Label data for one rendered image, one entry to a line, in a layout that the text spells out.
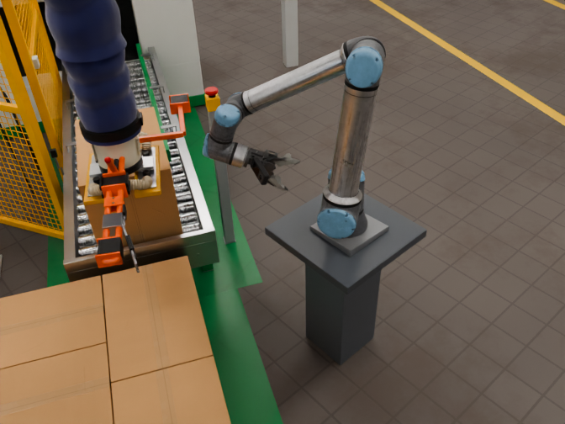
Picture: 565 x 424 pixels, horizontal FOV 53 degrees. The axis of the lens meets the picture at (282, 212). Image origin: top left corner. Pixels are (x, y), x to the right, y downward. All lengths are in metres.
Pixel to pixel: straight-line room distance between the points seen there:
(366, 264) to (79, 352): 1.20
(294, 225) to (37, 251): 1.90
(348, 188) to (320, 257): 0.38
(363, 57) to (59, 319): 1.64
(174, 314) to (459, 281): 1.68
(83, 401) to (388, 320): 1.61
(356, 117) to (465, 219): 1.99
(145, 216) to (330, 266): 0.92
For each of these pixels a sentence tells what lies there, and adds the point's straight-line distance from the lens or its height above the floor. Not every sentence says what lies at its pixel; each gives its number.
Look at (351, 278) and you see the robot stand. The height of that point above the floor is 0.75.
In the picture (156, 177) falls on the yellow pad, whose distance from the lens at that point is 2.30.
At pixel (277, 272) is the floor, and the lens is 3.34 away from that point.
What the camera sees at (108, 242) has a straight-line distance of 1.83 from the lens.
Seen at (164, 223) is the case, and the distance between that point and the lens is 2.74.
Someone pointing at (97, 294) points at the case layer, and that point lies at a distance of 2.64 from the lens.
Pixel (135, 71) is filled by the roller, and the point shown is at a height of 0.55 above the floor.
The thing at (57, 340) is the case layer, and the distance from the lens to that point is 2.53.
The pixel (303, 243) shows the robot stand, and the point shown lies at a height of 0.75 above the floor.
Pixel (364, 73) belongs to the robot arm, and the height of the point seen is 1.57.
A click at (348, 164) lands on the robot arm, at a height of 1.22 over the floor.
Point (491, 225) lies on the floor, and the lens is 3.82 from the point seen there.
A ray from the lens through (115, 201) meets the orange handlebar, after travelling 2.00.
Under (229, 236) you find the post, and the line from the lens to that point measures 3.52.
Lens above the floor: 2.38
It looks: 39 degrees down
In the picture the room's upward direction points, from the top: 2 degrees counter-clockwise
